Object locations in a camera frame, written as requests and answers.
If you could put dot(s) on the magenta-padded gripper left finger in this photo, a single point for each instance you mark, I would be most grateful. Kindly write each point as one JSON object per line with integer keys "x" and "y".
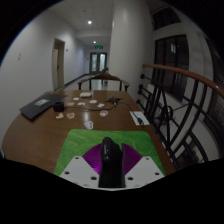
{"x": 80, "y": 170}

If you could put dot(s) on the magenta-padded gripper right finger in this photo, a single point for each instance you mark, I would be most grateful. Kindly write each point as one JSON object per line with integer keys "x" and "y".
{"x": 145, "y": 170}

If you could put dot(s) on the black computer mouse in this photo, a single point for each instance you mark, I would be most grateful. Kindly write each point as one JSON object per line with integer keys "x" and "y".
{"x": 112, "y": 163}

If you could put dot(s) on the green mouse pad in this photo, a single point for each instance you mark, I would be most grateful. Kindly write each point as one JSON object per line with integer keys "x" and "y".
{"x": 80, "y": 140}

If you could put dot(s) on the white outlined sticker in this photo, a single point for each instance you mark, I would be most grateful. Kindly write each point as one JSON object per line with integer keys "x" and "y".
{"x": 88, "y": 125}

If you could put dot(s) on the orange and white sticker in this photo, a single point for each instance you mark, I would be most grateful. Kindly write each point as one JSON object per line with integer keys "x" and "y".
{"x": 70, "y": 115}

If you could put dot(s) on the beige cutout sticker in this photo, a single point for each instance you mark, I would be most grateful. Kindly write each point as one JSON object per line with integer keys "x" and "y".
{"x": 59, "y": 115}

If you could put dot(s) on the red and white sticker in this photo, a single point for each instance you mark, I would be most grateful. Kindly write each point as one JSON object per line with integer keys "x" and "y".
{"x": 104, "y": 113}

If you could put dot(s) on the small white sticker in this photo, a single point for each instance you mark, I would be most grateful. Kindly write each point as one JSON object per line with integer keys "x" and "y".
{"x": 76, "y": 98}
{"x": 93, "y": 101}
{"x": 100, "y": 105}
{"x": 81, "y": 103}

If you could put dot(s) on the small black box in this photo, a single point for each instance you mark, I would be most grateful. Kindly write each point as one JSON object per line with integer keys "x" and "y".
{"x": 58, "y": 107}

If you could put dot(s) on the small beige sticker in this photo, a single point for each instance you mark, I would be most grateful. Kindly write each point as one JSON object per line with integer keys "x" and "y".
{"x": 70, "y": 104}

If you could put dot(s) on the black railing with wooden handrail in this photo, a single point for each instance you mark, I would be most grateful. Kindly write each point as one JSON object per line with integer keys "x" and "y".
{"x": 180, "y": 110}

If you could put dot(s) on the black closed laptop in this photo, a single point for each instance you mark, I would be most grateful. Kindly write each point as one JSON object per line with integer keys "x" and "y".
{"x": 40, "y": 106}

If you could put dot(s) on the small white box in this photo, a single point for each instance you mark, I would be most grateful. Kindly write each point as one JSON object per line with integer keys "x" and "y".
{"x": 85, "y": 94}

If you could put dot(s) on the wooden armchair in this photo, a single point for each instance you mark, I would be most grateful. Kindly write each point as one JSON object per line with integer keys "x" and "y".
{"x": 103, "y": 78}

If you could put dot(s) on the tall dark window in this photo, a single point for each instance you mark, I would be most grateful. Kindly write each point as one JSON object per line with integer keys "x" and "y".
{"x": 171, "y": 66}

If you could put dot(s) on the white side door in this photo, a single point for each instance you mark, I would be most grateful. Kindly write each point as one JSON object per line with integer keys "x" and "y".
{"x": 58, "y": 65}

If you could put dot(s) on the glass double door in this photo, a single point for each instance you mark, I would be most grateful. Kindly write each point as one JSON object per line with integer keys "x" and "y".
{"x": 98, "y": 62}

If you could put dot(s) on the green exit sign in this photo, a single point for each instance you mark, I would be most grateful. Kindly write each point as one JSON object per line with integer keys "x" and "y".
{"x": 99, "y": 47}

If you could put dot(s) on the ceiling lights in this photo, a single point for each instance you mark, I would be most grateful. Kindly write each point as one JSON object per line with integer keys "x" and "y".
{"x": 89, "y": 22}

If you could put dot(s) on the dark transom window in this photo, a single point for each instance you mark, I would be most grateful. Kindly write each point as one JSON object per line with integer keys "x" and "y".
{"x": 166, "y": 18}

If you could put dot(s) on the white wall plate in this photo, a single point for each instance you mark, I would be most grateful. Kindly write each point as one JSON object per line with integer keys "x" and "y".
{"x": 19, "y": 56}

